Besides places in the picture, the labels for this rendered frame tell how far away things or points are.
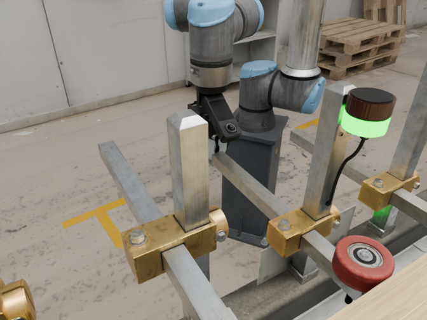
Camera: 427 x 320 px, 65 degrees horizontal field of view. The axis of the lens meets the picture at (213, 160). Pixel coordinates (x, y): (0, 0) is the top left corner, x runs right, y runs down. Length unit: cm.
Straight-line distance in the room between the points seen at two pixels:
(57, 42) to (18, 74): 39
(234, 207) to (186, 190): 130
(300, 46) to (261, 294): 88
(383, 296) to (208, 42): 51
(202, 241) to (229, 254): 125
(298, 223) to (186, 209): 26
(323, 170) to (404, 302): 21
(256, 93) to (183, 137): 104
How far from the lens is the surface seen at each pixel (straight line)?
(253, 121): 143
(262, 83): 137
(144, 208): 50
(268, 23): 385
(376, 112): 47
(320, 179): 58
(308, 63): 131
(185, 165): 38
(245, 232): 177
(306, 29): 127
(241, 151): 148
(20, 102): 313
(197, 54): 69
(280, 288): 73
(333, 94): 51
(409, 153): 77
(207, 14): 67
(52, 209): 214
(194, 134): 36
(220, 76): 70
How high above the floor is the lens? 128
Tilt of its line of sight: 33 degrees down
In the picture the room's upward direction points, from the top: straight up
